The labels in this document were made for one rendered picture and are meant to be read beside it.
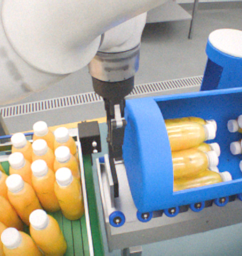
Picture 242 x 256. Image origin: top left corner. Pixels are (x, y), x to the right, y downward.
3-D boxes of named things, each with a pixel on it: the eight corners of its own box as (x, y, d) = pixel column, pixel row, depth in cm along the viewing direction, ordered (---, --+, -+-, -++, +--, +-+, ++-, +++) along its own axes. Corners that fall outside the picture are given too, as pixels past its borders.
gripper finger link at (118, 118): (121, 89, 48) (126, 108, 44) (121, 111, 52) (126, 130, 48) (107, 91, 48) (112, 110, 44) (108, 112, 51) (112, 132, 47)
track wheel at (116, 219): (125, 211, 68) (123, 208, 70) (107, 214, 67) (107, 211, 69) (126, 227, 69) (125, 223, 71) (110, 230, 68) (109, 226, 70)
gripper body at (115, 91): (88, 59, 48) (92, 98, 55) (94, 86, 42) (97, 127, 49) (129, 55, 49) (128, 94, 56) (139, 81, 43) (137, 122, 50)
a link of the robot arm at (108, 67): (86, 56, 38) (88, 89, 42) (147, 51, 39) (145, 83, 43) (81, 30, 44) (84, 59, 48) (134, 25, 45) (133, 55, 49)
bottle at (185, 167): (135, 159, 68) (201, 149, 70) (141, 186, 65) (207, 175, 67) (139, 153, 61) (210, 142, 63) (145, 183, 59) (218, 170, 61)
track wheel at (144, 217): (153, 207, 69) (151, 203, 71) (136, 210, 68) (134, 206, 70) (154, 222, 70) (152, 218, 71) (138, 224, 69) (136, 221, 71)
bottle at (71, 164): (85, 196, 81) (78, 161, 68) (64, 202, 79) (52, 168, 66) (79, 178, 85) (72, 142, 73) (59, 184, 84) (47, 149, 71)
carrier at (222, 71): (203, 135, 199) (173, 148, 191) (236, 27, 136) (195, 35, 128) (227, 162, 182) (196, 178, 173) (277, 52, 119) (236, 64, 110)
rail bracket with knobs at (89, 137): (102, 159, 91) (101, 139, 83) (82, 162, 90) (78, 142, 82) (99, 138, 97) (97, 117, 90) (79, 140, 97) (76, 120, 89)
